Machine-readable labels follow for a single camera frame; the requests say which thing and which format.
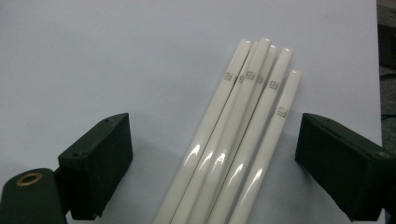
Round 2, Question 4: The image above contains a black metal stand base plate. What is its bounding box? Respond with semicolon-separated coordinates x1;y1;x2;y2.
376;23;396;69

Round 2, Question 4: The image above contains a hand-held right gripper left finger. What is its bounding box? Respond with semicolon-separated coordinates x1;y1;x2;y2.
57;112;134;221

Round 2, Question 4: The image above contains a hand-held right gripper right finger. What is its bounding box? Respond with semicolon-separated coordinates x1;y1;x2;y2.
294;112;396;222

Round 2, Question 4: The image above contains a bundle of white chopsticks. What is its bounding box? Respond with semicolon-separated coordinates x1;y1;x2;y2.
152;36;303;224

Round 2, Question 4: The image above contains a pale blue table sheet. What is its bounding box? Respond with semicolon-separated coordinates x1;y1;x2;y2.
0;0;384;224

